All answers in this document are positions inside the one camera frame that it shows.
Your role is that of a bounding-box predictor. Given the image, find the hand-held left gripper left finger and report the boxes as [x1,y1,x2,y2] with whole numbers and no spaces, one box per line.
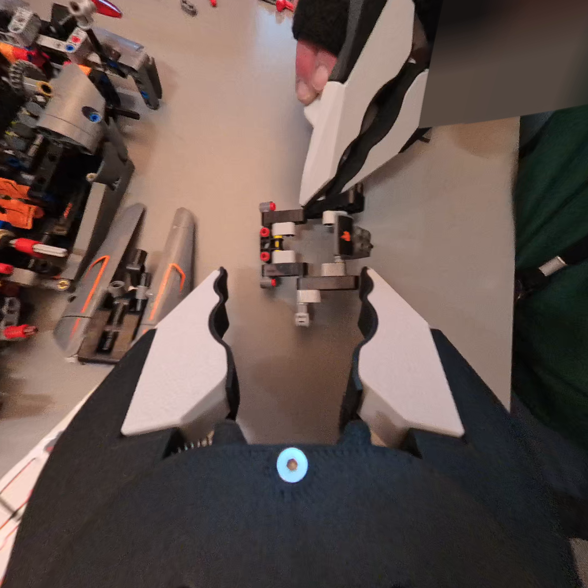
[121,266,241,438]

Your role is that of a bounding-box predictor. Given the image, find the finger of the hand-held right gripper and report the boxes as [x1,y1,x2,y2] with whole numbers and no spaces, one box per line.
[342,68,431,191]
[299,0,418,207]

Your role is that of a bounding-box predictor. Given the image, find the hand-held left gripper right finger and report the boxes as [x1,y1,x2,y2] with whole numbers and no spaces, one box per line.
[340,266,466,445]

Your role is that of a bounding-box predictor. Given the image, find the small black grey lego subassembly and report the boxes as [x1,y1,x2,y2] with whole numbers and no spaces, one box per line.
[258,184,374,328]

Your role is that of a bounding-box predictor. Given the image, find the grey orange-striped lego wing panels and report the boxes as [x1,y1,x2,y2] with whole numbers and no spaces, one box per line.
[53,203,197,364]

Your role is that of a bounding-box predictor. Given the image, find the large lego vehicle model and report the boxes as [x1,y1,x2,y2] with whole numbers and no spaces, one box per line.
[0,0,164,343]

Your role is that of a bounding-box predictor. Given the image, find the person's right hand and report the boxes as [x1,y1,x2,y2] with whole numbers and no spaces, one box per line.
[296,40,339,105]

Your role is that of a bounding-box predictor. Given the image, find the white sticker sheet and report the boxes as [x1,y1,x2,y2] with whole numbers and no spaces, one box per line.
[0,425,67,554]

